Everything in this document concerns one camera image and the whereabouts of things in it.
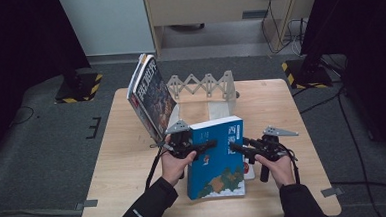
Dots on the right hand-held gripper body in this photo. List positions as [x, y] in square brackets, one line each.
[271, 147]

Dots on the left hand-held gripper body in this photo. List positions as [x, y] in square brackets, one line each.
[181, 144]

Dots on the white caterpillar picture book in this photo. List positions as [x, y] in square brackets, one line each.
[249, 170]

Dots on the thick blue book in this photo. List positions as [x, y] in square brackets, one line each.
[217, 167]

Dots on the dark illustrated magazine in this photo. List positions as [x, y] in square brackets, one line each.
[155, 97]

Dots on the grey extendable metal book rack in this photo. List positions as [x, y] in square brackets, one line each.
[210, 87]

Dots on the grey portrait magazine red band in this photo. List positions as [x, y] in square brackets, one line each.
[134, 91]

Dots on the person's left hand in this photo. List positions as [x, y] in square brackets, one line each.
[174, 168]

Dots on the person's right hand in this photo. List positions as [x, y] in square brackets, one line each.
[281, 172]

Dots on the grey tape strip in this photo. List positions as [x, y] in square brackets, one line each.
[86, 205]
[332, 192]

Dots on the black stand yellow striped base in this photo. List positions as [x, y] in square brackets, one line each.
[79, 87]
[307, 74]

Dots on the black tape floor mark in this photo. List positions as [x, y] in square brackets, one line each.
[95, 127]

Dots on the dark round base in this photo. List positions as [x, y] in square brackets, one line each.
[186, 27]

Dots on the light wooden desk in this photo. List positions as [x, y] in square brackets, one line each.
[209, 6]

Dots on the black curtain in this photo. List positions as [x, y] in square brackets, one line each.
[368, 46]
[21, 64]

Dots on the white cabinet panel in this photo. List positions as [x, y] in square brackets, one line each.
[106, 23]

